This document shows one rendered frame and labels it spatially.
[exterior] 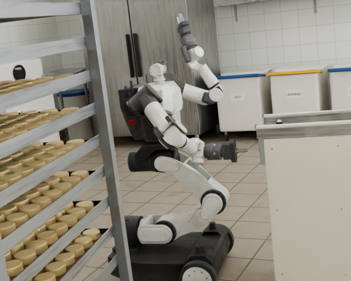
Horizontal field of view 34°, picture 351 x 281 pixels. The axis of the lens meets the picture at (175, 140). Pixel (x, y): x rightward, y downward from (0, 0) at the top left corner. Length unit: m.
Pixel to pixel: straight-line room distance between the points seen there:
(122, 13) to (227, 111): 1.63
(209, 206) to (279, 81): 3.41
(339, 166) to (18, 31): 5.65
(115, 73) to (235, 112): 1.49
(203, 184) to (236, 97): 3.47
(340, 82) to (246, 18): 1.53
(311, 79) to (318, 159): 3.54
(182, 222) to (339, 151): 0.99
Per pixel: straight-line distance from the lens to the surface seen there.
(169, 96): 3.03
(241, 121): 6.58
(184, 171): 3.13
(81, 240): 1.63
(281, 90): 6.37
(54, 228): 1.48
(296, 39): 6.96
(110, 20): 6.83
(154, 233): 3.28
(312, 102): 6.33
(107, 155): 1.62
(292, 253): 2.97
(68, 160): 1.44
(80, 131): 7.79
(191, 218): 3.22
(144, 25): 6.62
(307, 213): 2.88
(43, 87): 1.35
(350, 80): 6.22
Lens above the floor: 1.44
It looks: 12 degrees down
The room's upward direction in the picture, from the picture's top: 7 degrees counter-clockwise
